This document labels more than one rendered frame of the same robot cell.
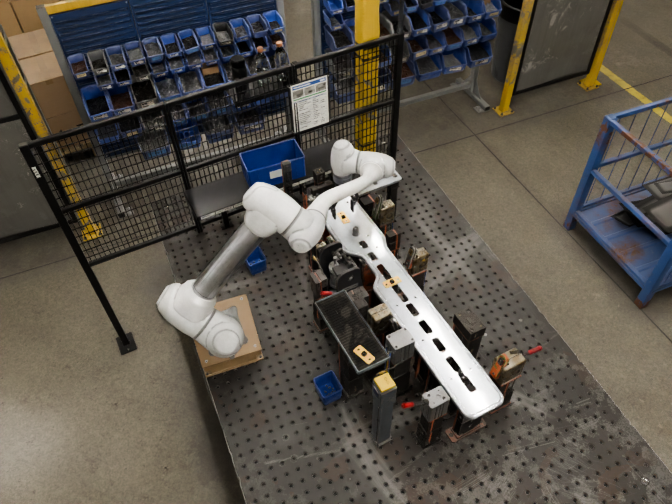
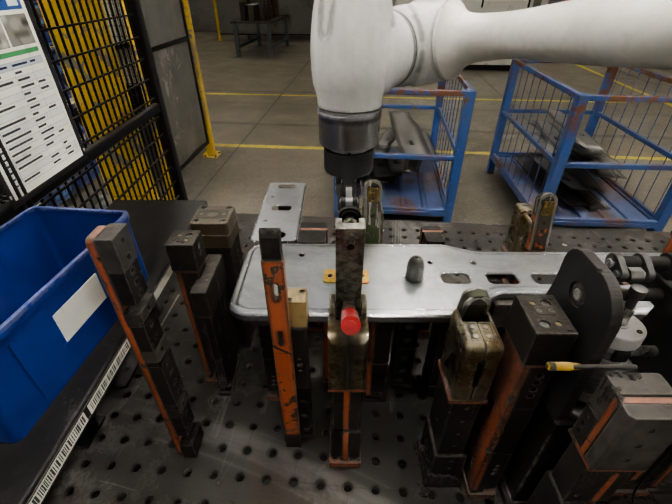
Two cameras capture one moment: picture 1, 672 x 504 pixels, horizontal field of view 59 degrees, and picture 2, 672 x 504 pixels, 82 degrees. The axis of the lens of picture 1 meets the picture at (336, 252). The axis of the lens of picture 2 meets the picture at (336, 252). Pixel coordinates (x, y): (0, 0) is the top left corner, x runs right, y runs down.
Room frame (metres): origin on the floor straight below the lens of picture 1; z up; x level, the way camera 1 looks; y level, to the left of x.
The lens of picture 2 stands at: (1.86, 0.47, 1.46)
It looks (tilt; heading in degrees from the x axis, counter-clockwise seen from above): 35 degrees down; 297
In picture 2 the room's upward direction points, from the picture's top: straight up
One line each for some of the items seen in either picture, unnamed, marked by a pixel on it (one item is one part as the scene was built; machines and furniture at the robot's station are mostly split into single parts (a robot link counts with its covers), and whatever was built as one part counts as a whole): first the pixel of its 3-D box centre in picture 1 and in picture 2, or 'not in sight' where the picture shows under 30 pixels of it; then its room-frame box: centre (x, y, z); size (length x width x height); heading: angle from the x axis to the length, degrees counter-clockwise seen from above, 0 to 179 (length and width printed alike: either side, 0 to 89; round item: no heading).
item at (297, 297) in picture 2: not in sight; (301, 372); (2.11, 0.10, 0.88); 0.04 x 0.04 x 0.36; 26
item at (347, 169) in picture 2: not in sight; (348, 174); (2.09, -0.04, 1.21); 0.08 x 0.07 x 0.09; 116
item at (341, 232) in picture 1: (395, 285); (605, 278); (1.66, -0.26, 1.00); 1.38 x 0.22 x 0.02; 26
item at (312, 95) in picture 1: (309, 103); (12, 94); (2.63, 0.11, 1.30); 0.23 x 0.02 x 0.31; 116
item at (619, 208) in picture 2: not in sight; (576, 144); (1.54, -2.76, 0.47); 1.20 x 0.80 x 0.95; 113
